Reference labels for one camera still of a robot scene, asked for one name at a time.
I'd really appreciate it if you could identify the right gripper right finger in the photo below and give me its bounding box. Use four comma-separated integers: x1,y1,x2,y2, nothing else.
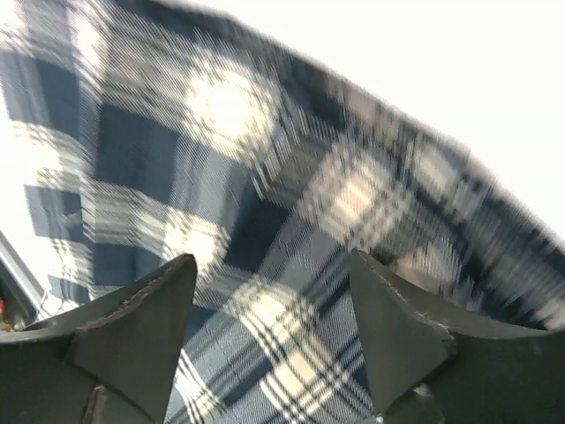
350,250,564,423

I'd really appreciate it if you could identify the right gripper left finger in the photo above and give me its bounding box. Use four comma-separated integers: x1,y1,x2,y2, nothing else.
1,254,197,423

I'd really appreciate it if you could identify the navy plaid skirt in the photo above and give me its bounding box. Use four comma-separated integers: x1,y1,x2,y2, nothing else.
1,1,564,423

